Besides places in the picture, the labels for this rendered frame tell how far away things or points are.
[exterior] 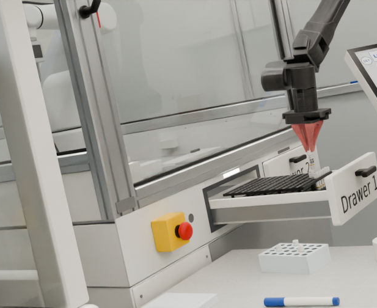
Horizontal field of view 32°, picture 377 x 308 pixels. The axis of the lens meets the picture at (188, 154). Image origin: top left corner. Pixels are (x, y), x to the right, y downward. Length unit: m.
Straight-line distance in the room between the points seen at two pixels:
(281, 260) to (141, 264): 0.30
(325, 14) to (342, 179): 0.41
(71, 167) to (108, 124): 0.12
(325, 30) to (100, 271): 0.76
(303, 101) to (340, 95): 1.80
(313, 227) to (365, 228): 1.34
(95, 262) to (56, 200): 0.52
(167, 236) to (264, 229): 0.50
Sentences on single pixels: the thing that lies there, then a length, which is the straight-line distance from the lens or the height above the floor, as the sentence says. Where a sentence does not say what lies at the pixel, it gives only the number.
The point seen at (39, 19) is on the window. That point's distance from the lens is 1.42.
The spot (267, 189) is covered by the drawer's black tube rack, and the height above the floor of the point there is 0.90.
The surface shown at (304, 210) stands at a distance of 1.49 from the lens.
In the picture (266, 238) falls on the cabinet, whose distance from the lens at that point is 1.84.
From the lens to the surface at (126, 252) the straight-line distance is 1.36.
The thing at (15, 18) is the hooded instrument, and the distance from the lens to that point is 0.92.
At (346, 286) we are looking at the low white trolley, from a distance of 1.26.
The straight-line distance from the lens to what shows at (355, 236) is 3.48.
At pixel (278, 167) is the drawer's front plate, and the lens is 1.91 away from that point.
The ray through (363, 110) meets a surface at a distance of 3.31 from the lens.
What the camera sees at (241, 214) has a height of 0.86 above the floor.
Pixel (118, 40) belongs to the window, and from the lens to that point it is 1.45.
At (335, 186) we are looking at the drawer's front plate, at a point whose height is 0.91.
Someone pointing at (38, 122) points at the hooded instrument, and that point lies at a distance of 0.91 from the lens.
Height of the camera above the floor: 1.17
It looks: 6 degrees down
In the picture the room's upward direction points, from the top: 12 degrees counter-clockwise
